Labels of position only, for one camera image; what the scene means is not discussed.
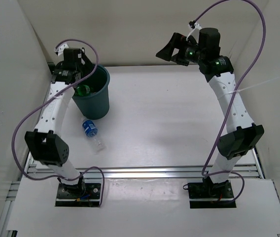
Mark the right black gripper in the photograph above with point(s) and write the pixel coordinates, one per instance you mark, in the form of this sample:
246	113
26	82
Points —
178	42

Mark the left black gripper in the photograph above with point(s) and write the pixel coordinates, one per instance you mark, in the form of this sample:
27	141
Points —
87	66

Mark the green plastic bottle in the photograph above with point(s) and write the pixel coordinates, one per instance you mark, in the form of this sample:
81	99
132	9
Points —
82	90

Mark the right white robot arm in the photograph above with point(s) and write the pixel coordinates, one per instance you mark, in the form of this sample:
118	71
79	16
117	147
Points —
242	133

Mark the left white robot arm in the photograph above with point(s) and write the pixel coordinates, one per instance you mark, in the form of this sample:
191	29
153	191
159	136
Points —
45	142

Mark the dark green ribbed bin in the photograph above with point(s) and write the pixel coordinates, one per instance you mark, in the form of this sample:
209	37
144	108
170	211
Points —
96	106

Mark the blue label plastic bottle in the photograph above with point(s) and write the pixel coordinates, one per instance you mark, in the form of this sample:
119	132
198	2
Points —
92	133

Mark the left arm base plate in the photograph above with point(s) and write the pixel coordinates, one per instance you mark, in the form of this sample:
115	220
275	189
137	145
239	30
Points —
89	197

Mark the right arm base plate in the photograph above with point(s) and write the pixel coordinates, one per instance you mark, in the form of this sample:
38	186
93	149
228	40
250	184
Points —
201	197

